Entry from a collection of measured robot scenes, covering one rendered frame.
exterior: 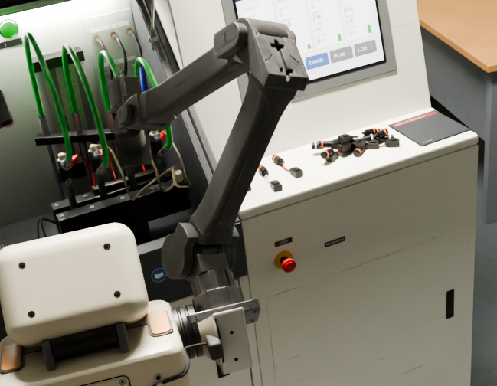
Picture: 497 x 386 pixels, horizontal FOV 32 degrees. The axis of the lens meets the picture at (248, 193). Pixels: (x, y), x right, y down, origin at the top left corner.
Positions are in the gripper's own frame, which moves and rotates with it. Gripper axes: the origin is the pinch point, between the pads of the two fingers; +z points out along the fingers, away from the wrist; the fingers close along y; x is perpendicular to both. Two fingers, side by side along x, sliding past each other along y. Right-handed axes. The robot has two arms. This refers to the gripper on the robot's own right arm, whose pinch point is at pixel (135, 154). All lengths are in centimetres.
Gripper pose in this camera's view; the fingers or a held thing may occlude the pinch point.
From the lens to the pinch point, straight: 185.3
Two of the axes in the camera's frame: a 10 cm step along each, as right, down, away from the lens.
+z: -0.5, 2.6, 9.7
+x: -9.8, 1.6, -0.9
